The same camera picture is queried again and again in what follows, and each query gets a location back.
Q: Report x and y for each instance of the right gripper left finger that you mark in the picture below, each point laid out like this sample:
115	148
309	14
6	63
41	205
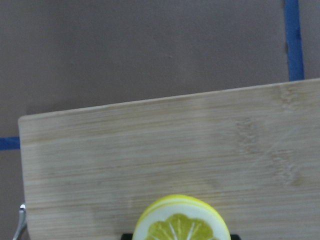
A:
127	236

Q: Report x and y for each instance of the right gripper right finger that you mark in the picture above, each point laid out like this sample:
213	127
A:
235	237

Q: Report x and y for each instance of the yellow lemon slice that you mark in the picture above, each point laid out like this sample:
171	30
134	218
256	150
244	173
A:
180	217

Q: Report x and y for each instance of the wooden cutting board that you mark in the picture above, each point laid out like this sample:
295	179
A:
252	153

